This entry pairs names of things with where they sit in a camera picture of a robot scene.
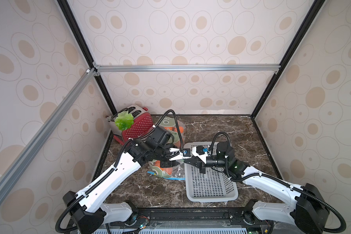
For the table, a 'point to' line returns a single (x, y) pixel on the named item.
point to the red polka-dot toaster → (143, 121)
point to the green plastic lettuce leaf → (124, 120)
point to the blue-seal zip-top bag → (176, 174)
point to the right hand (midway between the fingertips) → (190, 157)
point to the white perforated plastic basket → (214, 186)
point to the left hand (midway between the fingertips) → (181, 156)
